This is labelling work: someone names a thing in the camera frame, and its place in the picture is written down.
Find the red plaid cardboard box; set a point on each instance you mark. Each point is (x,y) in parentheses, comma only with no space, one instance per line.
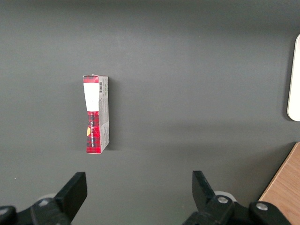
(97,117)

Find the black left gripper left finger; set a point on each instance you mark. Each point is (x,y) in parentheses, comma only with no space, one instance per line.
(72,192)

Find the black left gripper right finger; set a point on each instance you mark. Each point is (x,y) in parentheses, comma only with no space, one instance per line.
(203,189)

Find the beige rectangular tray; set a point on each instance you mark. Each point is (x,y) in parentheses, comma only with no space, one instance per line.
(294,82)

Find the wooden two-drawer cabinet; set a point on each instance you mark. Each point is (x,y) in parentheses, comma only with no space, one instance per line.
(284,192)

